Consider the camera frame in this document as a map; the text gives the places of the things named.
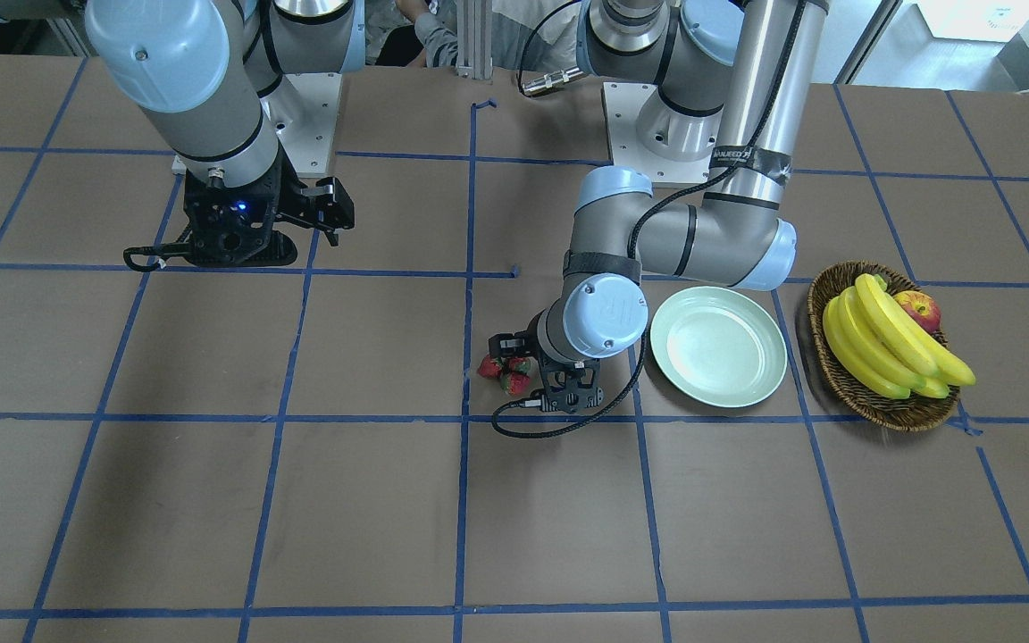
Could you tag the red strawberry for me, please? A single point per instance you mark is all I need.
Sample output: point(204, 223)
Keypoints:
point(491, 367)
point(515, 383)
point(519, 363)

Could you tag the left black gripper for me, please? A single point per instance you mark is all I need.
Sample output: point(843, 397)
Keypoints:
point(509, 344)

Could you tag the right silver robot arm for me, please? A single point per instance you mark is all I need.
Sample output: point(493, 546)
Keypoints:
point(213, 79)

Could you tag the red yellow apple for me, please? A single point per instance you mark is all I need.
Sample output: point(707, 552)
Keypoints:
point(920, 307)

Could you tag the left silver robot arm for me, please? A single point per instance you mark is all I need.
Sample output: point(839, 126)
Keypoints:
point(729, 83)

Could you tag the yellow banana bunch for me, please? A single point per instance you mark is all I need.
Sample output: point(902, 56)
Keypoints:
point(886, 350)

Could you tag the brown wicker basket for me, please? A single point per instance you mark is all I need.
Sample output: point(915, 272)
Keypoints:
point(914, 414)

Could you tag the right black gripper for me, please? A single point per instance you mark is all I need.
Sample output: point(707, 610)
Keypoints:
point(289, 202)

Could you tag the aluminium frame post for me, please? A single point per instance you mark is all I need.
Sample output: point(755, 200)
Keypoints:
point(473, 20)

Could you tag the light green plate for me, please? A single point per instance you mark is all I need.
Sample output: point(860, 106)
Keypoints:
point(719, 347)

